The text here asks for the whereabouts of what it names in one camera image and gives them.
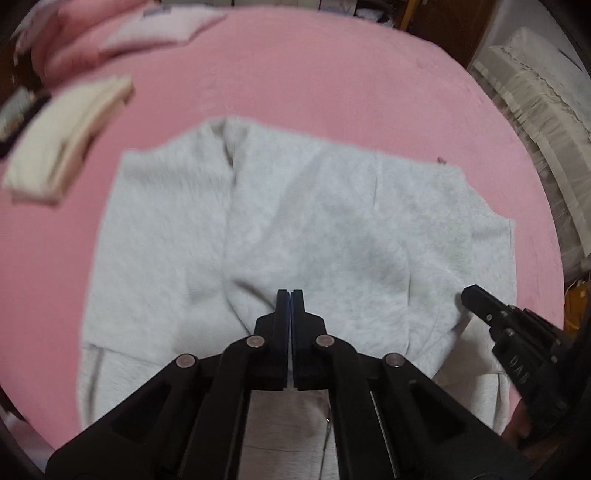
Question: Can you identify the dark wooden door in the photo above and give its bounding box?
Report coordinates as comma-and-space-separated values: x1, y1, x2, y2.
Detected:
406, 0, 499, 61

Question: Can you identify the pink bed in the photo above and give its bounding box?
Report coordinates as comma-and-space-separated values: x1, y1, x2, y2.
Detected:
0, 4, 566, 455

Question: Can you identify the grey patterned cloth bundle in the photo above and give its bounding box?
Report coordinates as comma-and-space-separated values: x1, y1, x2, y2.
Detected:
0, 88, 35, 139

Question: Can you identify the light grey zip hoodie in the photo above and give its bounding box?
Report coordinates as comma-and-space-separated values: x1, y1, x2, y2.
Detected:
76, 115, 517, 480

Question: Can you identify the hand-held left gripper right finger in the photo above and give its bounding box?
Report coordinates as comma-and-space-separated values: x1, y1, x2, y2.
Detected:
290, 289, 532, 480

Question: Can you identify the folded pink quilt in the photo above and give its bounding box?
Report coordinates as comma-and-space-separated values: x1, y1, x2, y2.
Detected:
14, 0, 153, 84

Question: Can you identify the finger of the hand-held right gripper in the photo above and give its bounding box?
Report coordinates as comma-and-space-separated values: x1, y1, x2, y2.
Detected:
462, 285, 518, 337

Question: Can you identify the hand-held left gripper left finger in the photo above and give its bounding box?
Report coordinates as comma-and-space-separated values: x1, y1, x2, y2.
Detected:
44, 289, 291, 480

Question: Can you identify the wooden drawer cabinet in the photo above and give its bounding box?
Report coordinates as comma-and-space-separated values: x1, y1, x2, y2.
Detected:
563, 277, 591, 342

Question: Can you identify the beige lace furniture cover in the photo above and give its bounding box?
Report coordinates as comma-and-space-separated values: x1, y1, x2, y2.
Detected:
466, 27, 591, 259

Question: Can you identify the folded cream garment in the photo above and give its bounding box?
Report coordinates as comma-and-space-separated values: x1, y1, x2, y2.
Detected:
2, 75, 136, 204

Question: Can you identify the open wooden shelf unit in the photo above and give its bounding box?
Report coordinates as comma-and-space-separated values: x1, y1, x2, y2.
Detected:
314, 0, 398, 28

